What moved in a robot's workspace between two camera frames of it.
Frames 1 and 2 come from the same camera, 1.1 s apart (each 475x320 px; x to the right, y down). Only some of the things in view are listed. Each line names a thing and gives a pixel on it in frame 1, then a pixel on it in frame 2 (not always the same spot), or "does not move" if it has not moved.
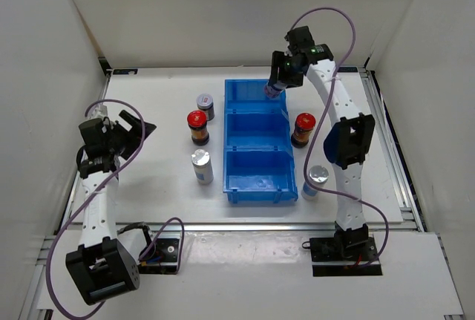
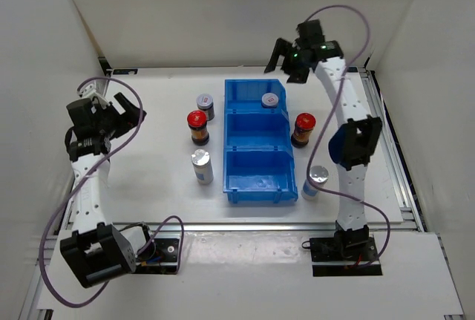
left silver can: (201, 162) does not move
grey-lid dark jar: (274, 90) → (269, 100)
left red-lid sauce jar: (197, 122) does not move
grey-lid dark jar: (205, 101) does not move
